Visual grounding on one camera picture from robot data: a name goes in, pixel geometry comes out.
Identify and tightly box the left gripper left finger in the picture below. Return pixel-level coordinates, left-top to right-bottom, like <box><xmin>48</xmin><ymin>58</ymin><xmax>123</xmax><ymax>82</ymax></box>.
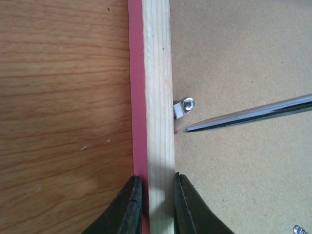
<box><xmin>83</xmin><ymin>175</ymin><xmax>143</xmax><ymax>234</ymax></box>

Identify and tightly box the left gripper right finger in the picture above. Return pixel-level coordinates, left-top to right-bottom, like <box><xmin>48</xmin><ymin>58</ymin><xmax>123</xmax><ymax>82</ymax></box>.
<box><xmin>174</xmin><ymin>172</ymin><xmax>233</xmax><ymax>234</ymax></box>

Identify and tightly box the pink picture frame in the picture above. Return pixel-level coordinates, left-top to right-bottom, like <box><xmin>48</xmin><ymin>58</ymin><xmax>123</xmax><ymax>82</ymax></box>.
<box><xmin>128</xmin><ymin>0</ymin><xmax>175</xmax><ymax>234</ymax></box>

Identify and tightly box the metal frame clip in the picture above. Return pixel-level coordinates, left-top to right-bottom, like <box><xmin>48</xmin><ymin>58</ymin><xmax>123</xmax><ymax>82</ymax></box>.
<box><xmin>173</xmin><ymin>97</ymin><xmax>195</xmax><ymax>120</ymax></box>
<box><xmin>293</xmin><ymin>225</ymin><xmax>309</xmax><ymax>234</ymax></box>

